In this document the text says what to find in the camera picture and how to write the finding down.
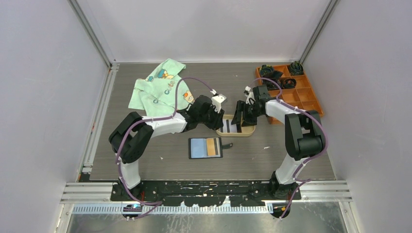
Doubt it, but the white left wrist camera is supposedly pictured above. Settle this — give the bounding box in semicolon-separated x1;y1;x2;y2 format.
211;94;227;113

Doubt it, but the orange compartment organizer box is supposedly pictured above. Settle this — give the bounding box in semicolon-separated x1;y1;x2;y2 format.
257;64;324;117

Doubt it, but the orange striped credit card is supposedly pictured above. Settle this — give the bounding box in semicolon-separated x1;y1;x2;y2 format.
206;137;220;157

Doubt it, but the dark rolled belt front left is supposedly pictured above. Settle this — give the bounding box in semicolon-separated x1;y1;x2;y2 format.
262;78;282;91

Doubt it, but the dark rolled belt front right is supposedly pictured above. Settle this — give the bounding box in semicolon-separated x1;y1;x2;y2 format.
282;78;297;89

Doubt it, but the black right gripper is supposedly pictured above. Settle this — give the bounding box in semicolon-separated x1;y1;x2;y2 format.
232;100;263;127

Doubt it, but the green cartoon print cloth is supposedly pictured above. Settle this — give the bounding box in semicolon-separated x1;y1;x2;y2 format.
128;58;195;117

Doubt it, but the white striped credit card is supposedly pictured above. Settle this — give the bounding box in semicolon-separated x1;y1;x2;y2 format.
220;118;241;133

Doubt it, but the dark rolled belt back left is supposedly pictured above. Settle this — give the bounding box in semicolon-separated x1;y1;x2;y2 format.
259;65;283;79

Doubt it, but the dark rolled belt back right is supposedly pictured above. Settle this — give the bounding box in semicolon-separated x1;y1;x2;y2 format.
287;61;304;76

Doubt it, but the dark rolled belt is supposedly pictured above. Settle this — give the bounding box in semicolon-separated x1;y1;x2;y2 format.
259;65;283;79
282;78;297;89
262;78;282;91
287;61;304;76

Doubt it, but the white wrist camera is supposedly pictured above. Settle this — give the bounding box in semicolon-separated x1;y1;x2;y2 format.
211;94;227;113
244;86;255;105

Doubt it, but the black leather card holder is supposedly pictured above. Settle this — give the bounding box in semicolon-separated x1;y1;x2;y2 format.
188;137;233;159

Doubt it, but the beige oval tray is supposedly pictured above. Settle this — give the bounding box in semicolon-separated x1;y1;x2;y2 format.
216;115;256;137

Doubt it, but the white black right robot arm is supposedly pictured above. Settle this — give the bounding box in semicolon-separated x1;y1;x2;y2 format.
231;85;326;200

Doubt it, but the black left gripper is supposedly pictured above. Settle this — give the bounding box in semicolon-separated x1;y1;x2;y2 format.
198;103;224;131

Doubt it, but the aluminium front rail frame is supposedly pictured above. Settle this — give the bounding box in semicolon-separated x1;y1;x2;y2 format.
61;180;352;218

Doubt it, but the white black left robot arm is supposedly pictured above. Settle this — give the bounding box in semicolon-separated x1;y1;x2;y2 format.
108;94;226;200

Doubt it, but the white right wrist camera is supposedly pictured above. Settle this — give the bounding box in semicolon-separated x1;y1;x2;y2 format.
244;86;255;105

